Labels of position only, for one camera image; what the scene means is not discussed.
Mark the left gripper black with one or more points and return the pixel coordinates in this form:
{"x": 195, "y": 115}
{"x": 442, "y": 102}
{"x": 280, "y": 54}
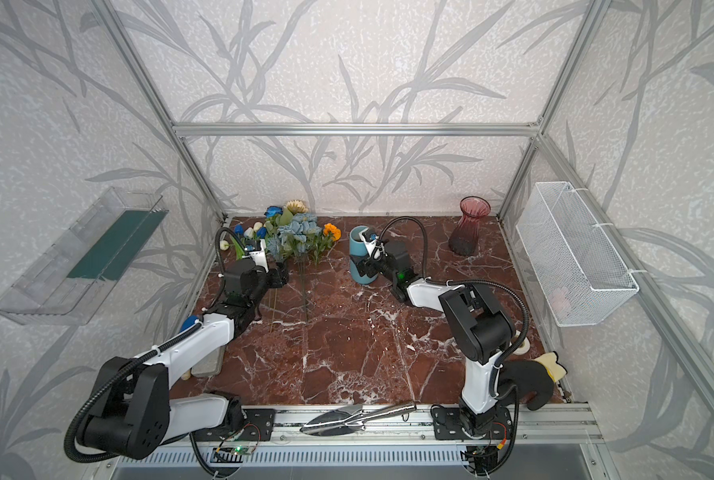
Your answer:
{"x": 276, "y": 275}

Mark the light blue rose bouquet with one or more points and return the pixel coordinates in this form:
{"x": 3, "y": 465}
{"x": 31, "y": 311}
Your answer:
{"x": 289, "y": 240}

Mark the white wire mesh basket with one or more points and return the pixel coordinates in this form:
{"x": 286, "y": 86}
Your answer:
{"x": 581, "y": 274}

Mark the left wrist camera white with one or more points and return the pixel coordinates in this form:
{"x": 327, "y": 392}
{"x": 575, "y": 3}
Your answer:
{"x": 258, "y": 253}

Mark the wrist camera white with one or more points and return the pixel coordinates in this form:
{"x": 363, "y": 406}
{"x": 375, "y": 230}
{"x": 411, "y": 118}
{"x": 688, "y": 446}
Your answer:
{"x": 258, "y": 253}
{"x": 370, "y": 240}

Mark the beige sunflower stem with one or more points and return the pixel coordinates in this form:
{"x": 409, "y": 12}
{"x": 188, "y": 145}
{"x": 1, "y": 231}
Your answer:
{"x": 296, "y": 207}

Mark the white tape roll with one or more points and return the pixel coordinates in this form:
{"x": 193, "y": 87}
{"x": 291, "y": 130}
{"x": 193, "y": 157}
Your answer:
{"x": 523, "y": 348}

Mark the dark blue rose stem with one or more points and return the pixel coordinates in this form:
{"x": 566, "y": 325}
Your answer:
{"x": 273, "y": 211}

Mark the orange marigold flower stem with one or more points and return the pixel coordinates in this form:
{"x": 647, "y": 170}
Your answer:
{"x": 324, "y": 241}

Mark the silver metal trowel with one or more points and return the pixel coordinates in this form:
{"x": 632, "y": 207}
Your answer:
{"x": 353, "y": 418}

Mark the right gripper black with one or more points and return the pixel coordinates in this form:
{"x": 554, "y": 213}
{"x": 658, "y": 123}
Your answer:
{"x": 363, "y": 264}

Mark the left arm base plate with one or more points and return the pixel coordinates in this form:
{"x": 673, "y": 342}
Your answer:
{"x": 256, "y": 426}

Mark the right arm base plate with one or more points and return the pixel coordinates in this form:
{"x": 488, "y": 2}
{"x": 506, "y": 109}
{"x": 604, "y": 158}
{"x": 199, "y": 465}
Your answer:
{"x": 459, "y": 423}

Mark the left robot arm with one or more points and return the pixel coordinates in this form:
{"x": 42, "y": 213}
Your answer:
{"x": 130, "y": 412}

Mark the black garden glove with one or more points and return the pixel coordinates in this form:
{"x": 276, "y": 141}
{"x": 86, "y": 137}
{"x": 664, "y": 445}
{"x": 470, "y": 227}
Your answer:
{"x": 535, "y": 377}

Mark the blue hand shovel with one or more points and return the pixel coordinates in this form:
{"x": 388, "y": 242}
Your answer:
{"x": 189, "y": 322}

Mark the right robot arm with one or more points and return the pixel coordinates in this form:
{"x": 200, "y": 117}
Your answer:
{"x": 488, "y": 320}

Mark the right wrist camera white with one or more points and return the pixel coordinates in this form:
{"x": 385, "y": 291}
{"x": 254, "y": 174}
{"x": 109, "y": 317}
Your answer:
{"x": 370, "y": 240}

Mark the teal cylindrical vase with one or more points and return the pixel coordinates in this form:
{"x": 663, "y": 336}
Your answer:
{"x": 358, "y": 249}

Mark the tulip bunch multicoloured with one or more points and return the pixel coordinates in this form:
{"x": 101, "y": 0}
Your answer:
{"x": 246, "y": 234}

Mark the clear plastic wall shelf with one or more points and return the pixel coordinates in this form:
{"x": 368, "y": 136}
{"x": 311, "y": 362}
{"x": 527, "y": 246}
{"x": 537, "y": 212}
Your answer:
{"x": 68, "y": 283}

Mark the red glass vase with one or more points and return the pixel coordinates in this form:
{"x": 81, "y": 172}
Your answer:
{"x": 465, "y": 237}

